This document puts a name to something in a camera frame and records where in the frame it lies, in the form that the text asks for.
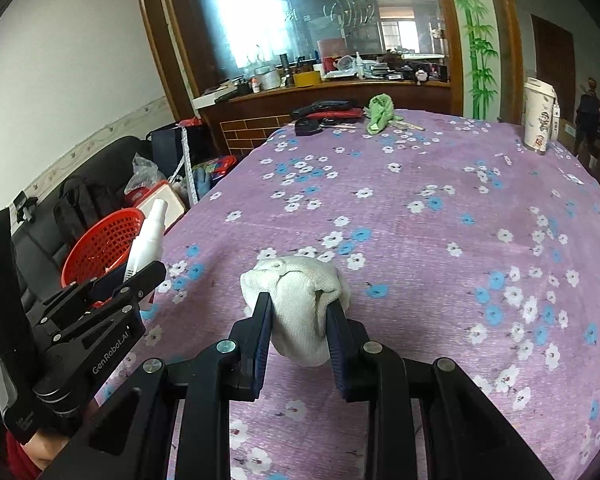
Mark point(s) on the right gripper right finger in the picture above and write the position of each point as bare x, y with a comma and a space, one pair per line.
465, 435

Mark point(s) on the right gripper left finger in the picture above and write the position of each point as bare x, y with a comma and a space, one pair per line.
173, 420

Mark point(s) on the white spray bottle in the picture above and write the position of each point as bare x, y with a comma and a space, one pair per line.
147, 246

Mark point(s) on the white towel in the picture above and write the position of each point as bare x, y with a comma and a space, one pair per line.
301, 289

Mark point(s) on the person's left hand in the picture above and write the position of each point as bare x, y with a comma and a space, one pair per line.
44, 447

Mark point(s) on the black leather sofa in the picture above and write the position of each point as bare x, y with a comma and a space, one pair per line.
39, 249

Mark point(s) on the red plastic mesh basket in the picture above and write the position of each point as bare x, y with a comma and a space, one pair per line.
103, 247

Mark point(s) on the black backpack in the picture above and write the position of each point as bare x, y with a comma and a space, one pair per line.
81, 204

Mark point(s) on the red white flat box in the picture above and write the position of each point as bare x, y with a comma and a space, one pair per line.
144, 198

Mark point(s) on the purple floral tablecloth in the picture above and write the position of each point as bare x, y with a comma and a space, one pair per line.
455, 240

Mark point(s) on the clear plastic bag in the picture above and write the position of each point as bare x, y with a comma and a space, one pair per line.
145, 174

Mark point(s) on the dark blue shopping bag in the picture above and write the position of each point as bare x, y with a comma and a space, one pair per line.
167, 148

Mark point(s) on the white cartoon tumbler cup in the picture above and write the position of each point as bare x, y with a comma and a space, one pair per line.
541, 115

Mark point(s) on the green cloth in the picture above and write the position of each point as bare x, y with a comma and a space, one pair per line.
379, 112

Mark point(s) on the person in dark clothes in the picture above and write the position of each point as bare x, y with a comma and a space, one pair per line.
588, 119

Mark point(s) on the black red tool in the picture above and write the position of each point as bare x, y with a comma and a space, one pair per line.
311, 119

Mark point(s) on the wooden framed glass partition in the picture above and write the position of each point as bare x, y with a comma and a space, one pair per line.
474, 46

